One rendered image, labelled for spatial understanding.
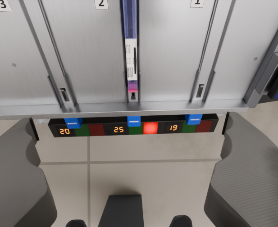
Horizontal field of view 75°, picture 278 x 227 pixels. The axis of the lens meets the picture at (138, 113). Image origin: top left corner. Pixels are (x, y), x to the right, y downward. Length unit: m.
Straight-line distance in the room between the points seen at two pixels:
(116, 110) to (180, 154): 0.81
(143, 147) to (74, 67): 0.81
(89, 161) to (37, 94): 0.79
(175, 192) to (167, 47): 0.95
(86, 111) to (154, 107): 0.11
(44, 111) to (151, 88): 0.18
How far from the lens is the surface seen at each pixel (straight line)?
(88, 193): 1.13
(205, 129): 0.41
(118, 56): 0.27
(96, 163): 1.08
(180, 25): 0.26
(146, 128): 0.37
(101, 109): 0.30
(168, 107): 0.30
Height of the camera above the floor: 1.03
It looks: 87 degrees down
